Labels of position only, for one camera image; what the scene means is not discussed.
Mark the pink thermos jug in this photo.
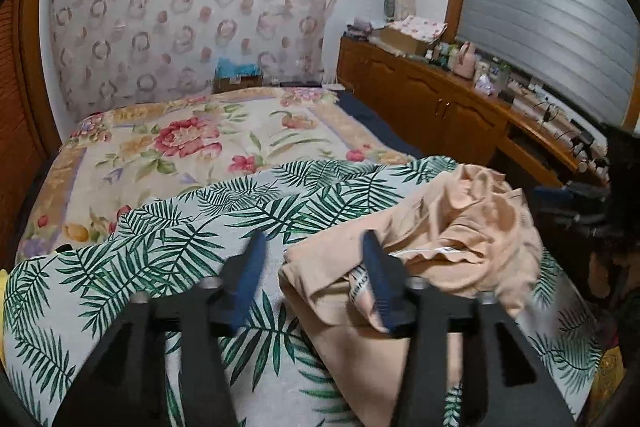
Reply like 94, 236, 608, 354
452, 42, 476, 79

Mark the small round white fan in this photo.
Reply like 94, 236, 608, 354
383, 0, 396, 20

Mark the wooden louvered wardrobe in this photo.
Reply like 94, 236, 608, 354
0, 0, 61, 269

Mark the peach printed t-shirt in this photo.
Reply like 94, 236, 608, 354
279, 165, 542, 426

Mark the palm leaf bed sheet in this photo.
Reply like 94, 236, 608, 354
1, 156, 602, 426

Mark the floral blanket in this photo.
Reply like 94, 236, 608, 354
14, 87, 422, 262

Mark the circle patterned lace curtain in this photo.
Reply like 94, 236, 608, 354
50, 0, 336, 119

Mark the cardboard box with floral cloth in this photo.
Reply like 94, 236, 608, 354
370, 15, 448, 56

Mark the yellow plush toy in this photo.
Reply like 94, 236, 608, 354
0, 269, 9, 369

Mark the grey window blind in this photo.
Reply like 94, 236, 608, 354
458, 0, 639, 122

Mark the cardboard box with blue items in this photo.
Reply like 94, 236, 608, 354
213, 58, 264, 93

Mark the wooden sideboard cabinet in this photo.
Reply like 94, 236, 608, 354
337, 37, 605, 188

